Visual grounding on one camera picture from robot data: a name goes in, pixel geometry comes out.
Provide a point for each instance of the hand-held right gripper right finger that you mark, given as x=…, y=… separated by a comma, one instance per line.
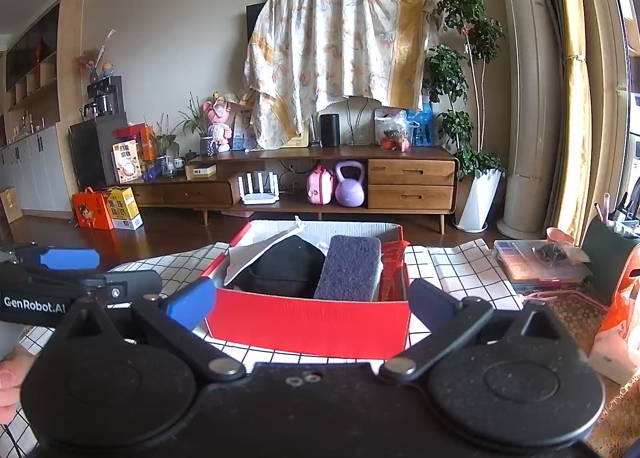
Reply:
x=432, y=307

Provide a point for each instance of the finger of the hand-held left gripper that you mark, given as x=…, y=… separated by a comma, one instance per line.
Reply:
x=127, y=284
x=70, y=259

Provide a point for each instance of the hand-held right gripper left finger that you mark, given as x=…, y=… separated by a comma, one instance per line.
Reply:
x=187, y=304

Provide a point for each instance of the red foil packet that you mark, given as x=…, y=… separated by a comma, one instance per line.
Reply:
x=392, y=270

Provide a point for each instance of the white plastic bag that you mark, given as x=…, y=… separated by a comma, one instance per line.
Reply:
x=250, y=255

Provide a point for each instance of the grey scouring sponge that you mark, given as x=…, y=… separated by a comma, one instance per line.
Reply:
x=350, y=268

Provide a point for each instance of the red cardboard box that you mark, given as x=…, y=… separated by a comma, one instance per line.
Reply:
x=300, y=323

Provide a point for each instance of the person's left hand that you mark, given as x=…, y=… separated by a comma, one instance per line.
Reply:
x=10, y=383

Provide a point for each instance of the black white checkered tablecloth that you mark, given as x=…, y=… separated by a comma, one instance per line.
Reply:
x=450, y=263

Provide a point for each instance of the orange gift box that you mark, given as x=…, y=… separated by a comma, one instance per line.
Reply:
x=92, y=210

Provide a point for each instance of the yellow milk carton box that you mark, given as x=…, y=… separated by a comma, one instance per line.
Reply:
x=125, y=208

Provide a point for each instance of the white storage cabinet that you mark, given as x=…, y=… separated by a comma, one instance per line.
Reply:
x=35, y=173

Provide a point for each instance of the stack of clear boxes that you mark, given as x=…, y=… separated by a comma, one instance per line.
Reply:
x=520, y=265

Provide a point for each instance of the tan printed food box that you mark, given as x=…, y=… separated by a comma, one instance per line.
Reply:
x=126, y=163

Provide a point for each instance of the white angular planter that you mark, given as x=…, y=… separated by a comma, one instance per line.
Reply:
x=477, y=203

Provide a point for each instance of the wooden tv cabinet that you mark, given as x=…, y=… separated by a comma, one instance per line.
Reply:
x=410, y=185

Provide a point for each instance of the glass teapot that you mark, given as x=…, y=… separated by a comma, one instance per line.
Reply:
x=172, y=168

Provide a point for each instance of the white antenna router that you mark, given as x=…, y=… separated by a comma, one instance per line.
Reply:
x=259, y=198

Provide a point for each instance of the brown patterned tablecloth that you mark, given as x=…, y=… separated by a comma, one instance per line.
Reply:
x=565, y=318

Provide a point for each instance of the small tan box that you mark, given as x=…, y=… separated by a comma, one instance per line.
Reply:
x=201, y=171

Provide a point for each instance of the red orange gift bag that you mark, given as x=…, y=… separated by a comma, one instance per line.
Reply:
x=137, y=135

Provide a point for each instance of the purple kettlebell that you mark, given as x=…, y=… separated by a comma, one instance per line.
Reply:
x=350, y=190

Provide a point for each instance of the small leafy potted plant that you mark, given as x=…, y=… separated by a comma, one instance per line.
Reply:
x=165, y=143

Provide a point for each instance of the potted plant in vase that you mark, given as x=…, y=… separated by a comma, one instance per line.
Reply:
x=207, y=145

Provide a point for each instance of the pink toy case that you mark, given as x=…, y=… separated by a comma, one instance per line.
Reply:
x=320, y=188

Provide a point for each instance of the black coffee machine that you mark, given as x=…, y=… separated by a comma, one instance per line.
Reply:
x=102, y=98

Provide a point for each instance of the clear bag of fruit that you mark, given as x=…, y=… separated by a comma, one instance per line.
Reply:
x=397, y=135

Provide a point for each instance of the blue printed bag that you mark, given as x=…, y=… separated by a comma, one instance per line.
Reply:
x=422, y=130

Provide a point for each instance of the green pen holder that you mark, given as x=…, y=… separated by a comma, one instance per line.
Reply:
x=602, y=258

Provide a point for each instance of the pink plush doll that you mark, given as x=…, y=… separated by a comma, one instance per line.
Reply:
x=219, y=123

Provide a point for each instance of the white tissue pack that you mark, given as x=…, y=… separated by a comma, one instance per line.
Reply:
x=612, y=355

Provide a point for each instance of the flower vase with figurine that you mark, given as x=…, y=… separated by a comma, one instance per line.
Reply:
x=95, y=68

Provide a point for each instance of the black cylinder speaker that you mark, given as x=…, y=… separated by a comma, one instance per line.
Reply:
x=330, y=130

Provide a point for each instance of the bundle of pens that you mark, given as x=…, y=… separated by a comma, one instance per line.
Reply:
x=622, y=218

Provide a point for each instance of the tall potted tree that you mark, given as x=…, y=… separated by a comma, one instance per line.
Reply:
x=460, y=78

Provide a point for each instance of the beige tower air conditioner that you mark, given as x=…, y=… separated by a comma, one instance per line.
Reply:
x=532, y=98

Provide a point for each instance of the yellow curtain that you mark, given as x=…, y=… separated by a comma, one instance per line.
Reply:
x=575, y=113

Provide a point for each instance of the black television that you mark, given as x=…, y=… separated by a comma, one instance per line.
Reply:
x=255, y=38

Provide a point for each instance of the wooden wall shelf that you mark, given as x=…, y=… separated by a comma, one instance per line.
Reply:
x=35, y=63

